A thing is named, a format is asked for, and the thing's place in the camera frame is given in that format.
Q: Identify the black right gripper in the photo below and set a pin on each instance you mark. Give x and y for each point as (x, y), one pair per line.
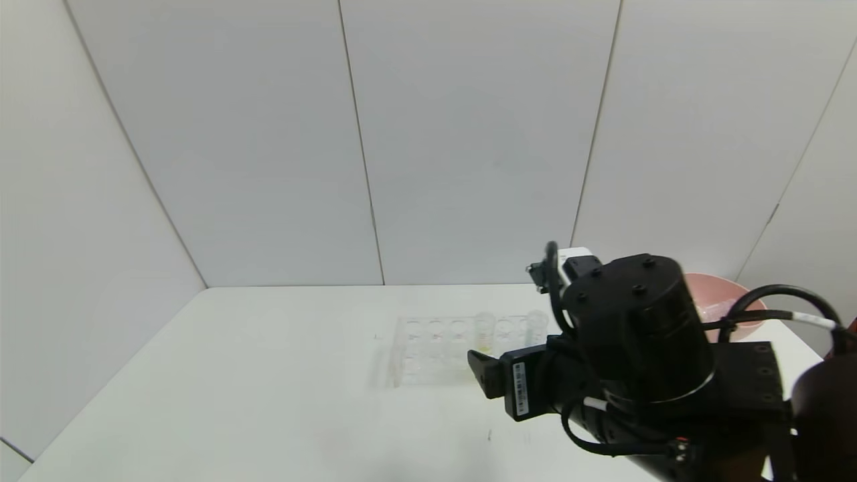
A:
(521, 389)

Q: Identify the test tube with yellow pigment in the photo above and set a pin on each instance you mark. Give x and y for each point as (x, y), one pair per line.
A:
(483, 328)

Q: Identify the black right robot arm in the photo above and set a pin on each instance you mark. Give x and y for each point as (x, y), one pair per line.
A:
(643, 335)

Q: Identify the clear plastic test tube rack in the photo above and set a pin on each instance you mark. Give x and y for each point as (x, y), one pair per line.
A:
(428, 361)

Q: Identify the test tube with blue pigment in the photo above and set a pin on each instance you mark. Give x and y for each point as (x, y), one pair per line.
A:
(535, 323)

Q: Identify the pink plastic bowl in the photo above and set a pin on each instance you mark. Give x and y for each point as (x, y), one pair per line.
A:
(720, 291)

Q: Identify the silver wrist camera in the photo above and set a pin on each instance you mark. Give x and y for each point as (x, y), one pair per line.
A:
(579, 256)

